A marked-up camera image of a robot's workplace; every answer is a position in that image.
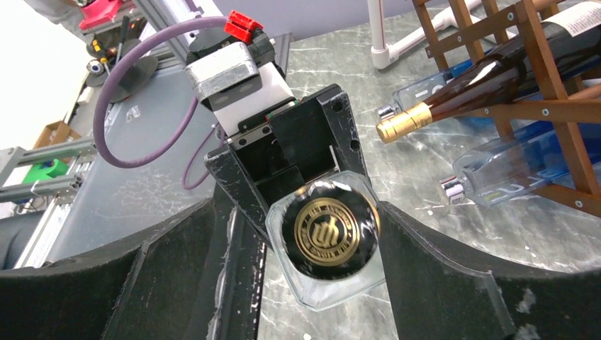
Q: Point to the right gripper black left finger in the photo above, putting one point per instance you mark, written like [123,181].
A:
[196,275]

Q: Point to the clear bottle black cap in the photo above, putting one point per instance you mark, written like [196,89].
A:
[326,236]

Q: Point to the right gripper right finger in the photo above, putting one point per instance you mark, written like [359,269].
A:
[441,288]

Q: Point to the dark bottle gold foil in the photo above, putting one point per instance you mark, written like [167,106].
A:
[562,46]

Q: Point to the blue labelled clear bottle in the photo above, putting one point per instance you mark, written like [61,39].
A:
[408,96]

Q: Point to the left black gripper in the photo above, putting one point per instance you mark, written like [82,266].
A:
[302,143]

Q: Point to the brown wooden wine rack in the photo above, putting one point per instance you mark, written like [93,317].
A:
[575,117]

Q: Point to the white diagonal pole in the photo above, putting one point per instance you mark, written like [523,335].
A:
[384,54]

